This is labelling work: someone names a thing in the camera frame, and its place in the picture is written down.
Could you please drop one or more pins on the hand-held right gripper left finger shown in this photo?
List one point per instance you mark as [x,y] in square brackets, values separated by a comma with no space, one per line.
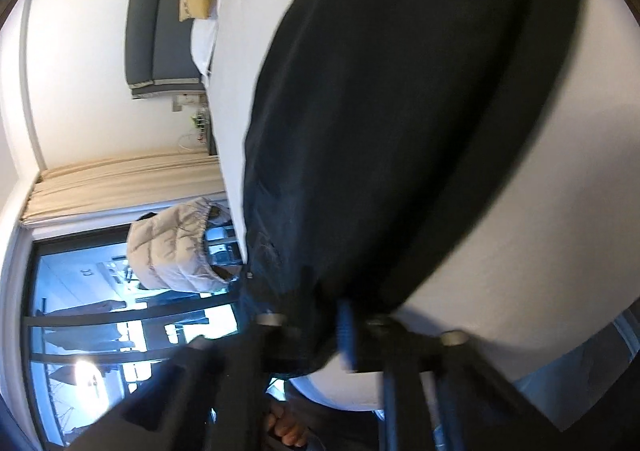
[250,363]

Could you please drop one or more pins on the grey padded headboard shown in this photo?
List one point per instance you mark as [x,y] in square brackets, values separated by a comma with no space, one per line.
[150,31]

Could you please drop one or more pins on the white pillow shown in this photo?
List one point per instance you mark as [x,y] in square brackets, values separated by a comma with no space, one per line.
[202,43]

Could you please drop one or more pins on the person's right hand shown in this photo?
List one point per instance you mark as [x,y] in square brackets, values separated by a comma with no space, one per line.
[286,428]

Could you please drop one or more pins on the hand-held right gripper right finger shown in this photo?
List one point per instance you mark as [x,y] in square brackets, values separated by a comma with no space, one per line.
[346,336]

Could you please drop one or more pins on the black framed glass window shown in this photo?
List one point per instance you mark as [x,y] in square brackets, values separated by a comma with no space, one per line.
[75,281]

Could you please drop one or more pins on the dark grey nightstand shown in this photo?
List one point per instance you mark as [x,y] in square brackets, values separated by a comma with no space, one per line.
[212,131]

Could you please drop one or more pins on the beige curtain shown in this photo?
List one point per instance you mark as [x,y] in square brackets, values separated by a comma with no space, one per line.
[125,186]

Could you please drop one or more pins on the white bed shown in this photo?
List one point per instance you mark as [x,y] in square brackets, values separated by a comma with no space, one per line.
[525,231]

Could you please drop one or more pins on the black pants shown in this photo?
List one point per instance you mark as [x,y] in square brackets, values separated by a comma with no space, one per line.
[375,106]

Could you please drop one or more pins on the beige puffer jacket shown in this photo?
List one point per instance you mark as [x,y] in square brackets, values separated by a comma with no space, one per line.
[165,246]

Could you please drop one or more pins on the small colourful trinkets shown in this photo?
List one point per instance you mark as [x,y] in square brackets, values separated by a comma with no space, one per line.
[197,123]

